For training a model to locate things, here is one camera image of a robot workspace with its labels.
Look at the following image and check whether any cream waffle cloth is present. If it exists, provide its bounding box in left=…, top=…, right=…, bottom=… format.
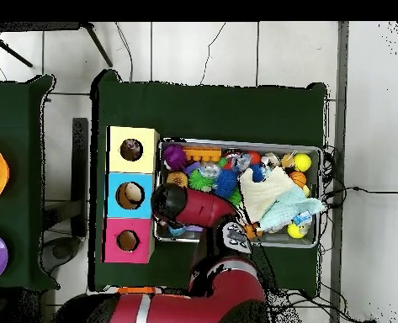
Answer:
left=239, top=166, right=297, bottom=223

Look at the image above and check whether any light blue waffle cloth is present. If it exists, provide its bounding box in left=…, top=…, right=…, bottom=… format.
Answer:
left=258, top=186, right=326, bottom=233

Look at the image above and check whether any wooden box with three holes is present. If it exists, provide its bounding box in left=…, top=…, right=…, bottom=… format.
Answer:
left=102, top=125, right=161, bottom=264

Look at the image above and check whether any green spiky ball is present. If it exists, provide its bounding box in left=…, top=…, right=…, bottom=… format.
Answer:
left=188, top=167, right=215, bottom=193

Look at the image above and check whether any toy hamburger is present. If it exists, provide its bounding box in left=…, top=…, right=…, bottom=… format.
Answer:
left=166, top=171, right=189, bottom=188

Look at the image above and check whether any orange flat building brick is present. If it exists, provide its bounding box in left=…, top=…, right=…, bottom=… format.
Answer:
left=182, top=146, right=222, bottom=163

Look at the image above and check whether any large blue spiky ball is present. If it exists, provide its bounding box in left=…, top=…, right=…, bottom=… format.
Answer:
left=214, top=168, right=239, bottom=199

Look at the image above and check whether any purple spiky toy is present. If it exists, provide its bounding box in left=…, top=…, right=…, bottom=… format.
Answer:
left=162, top=144, right=188, bottom=171

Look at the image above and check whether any dark green tablecloth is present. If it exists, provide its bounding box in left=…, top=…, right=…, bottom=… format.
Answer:
left=88, top=68, right=328, bottom=299
left=0, top=74, right=61, bottom=292

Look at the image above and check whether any orange toy basketball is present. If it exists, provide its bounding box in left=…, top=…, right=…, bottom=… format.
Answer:
left=289, top=171, right=307, bottom=188

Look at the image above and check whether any yellow ball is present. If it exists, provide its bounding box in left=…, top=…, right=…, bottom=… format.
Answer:
left=293, top=153, right=313, bottom=172
left=287, top=221, right=307, bottom=240

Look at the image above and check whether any black upright panel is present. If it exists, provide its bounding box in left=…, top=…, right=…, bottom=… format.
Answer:
left=72, top=117, right=89, bottom=238

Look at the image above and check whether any orange cup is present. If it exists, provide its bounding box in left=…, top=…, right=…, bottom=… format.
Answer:
left=116, top=286, right=157, bottom=296

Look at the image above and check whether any grey rounded floor base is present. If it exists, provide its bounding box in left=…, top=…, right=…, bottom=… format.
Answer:
left=39, top=236, right=82, bottom=274

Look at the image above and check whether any black tripod stand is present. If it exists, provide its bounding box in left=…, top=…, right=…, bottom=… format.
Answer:
left=0, top=21, right=114, bottom=68

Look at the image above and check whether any wire mesh bin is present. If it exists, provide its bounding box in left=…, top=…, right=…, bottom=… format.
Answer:
left=156, top=136, right=322, bottom=249

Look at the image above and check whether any black power cable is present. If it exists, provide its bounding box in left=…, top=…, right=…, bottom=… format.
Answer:
left=322, top=186, right=398, bottom=208

